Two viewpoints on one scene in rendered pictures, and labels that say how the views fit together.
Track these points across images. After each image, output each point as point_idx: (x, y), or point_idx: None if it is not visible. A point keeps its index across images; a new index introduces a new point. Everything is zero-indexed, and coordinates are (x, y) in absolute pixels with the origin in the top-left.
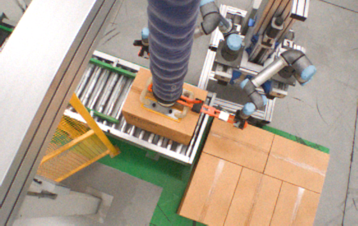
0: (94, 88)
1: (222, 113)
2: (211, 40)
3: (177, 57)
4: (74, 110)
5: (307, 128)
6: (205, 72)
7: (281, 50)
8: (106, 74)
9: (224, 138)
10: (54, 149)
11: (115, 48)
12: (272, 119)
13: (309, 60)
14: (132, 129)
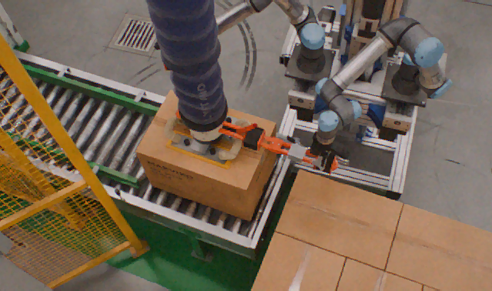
0: (106, 138)
1: (295, 148)
2: (284, 48)
3: (183, 6)
4: (71, 170)
5: (475, 209)
6: (289, 118)
7: (401, 55)
8: (125, 115)
9: (312, 210)
10: (38, 245)
11: (152, 91)
12: (407, 195)
13: (427, 31)
14: (160, 197)
